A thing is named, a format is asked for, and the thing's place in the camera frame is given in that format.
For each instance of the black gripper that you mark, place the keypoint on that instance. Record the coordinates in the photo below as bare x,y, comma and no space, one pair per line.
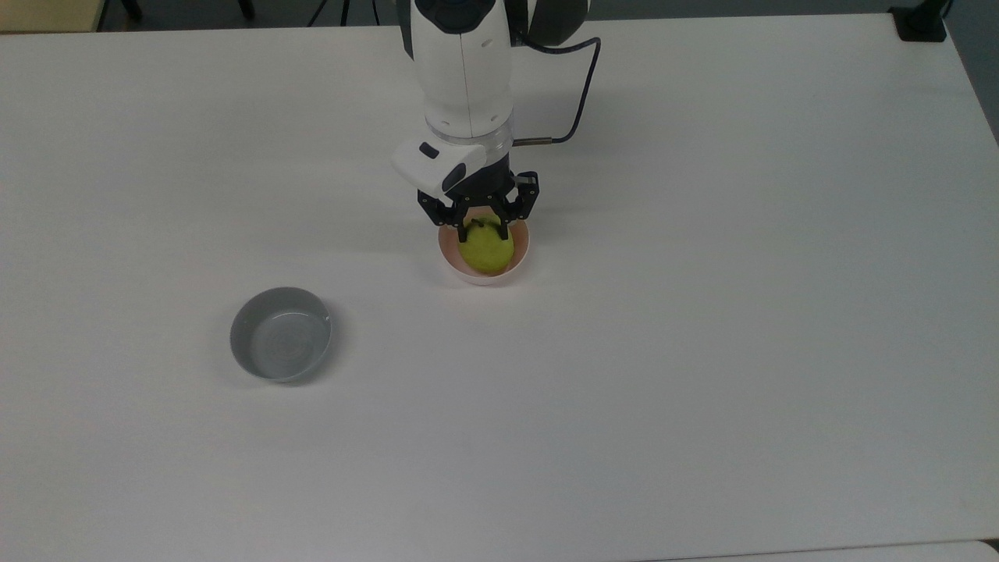
492,183

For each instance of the light wooden table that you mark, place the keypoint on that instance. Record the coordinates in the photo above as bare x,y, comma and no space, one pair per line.
47,14

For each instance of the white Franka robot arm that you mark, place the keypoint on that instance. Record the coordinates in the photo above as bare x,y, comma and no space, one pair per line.
464,70

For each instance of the grey plastic bowl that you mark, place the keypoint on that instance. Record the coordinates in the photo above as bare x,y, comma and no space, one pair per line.
281,339

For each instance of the black table clamp mount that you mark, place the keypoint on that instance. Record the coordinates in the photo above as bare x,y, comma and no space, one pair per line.
921,27

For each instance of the black tripod legs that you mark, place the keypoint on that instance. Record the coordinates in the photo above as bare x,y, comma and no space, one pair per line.
344,9

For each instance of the black furniture leg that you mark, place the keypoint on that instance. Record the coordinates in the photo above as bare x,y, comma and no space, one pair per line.
131,8
246,8

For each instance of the green pear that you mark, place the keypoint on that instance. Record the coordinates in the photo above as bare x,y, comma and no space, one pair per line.
485,254

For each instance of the pink plastic bowl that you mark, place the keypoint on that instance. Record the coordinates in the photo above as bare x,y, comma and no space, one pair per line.
446,250

